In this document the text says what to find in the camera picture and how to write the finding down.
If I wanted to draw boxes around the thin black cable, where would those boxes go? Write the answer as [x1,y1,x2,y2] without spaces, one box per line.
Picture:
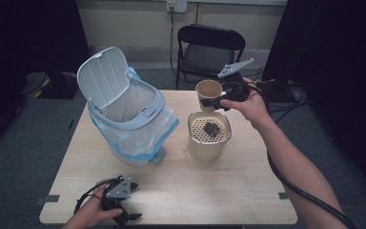
[73,178,117,215]

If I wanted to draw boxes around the clear plastic bin liner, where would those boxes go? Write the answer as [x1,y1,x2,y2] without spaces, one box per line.
[90,66,180,166]

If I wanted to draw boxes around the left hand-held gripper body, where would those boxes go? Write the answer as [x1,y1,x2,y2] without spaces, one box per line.
[101,175,133,225]

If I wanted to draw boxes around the white wall socket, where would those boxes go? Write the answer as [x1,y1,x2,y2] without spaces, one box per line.
[166,0,189,13]

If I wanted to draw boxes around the black floor cables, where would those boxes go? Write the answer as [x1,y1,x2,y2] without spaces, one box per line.
[266,90,310,124]

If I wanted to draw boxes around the beige container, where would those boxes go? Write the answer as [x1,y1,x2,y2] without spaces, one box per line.
[186,110,233,162]

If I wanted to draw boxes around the person's left hand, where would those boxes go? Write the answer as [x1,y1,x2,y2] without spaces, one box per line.
[61,180,125,229]

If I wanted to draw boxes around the dark tea leaves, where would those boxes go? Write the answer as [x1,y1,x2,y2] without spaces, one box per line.
[203,122,221,138]

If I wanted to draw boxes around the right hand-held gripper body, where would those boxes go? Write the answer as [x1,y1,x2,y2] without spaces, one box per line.
[217,57,255,103]

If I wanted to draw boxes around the perforated strainer insert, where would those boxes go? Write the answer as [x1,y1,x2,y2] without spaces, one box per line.
[190,115,230,143]

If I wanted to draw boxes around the person's right hand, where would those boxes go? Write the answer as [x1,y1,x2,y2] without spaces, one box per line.
[219,87,273,130]

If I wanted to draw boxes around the dark curtain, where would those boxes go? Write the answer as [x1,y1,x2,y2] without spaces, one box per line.
[261,0,366,195]
[0,0,91,160]

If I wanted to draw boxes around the white lidded trash can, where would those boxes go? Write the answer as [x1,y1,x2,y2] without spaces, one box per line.
[76,46,180,167]

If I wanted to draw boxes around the black wall cable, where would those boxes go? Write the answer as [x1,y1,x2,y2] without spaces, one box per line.
[169,6,179,77]

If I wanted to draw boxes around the beige paper cup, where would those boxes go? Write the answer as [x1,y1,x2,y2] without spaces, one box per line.
[195,79,224,113]

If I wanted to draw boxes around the black folding chair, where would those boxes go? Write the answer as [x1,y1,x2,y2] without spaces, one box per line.
[174,23,247,91]

